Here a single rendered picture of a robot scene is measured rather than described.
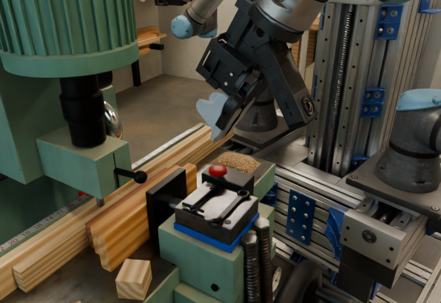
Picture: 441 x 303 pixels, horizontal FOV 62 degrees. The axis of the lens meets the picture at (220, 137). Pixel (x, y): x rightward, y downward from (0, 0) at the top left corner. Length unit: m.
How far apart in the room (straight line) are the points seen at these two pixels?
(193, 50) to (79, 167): 3.88
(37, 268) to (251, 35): 0.44
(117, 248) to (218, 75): 0.30
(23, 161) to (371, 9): 0.86
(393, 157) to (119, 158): 0.67
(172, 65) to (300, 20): 4.22
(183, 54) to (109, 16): 4.03
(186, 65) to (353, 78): 3.56
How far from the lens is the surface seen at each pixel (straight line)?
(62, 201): 0.86
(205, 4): 1.21
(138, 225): 0.62
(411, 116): 0.94
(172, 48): 4.56
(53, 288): 0.62
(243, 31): 0.47
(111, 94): 0.82
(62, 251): 0.63
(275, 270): 0.89
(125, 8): 0.50
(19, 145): 0.64
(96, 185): 0.58
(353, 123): 1.13
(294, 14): 0.43
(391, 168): 1.00
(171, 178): 0.63
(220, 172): 0.58
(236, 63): 0.47
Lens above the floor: 1.33
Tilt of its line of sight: 26 degrees down
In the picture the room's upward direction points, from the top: straight up
